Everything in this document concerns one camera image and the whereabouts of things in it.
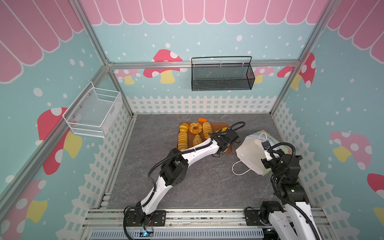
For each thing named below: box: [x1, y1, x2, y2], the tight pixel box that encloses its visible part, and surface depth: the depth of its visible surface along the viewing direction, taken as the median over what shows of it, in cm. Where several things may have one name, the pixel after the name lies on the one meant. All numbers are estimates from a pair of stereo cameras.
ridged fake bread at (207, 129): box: [202, 122, 213, 139], surface depth 111 cm
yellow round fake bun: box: [179, 122, 189, 133], surface depth 110 cm
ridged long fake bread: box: [177, 131, 188, 151], surface depth 104 cm
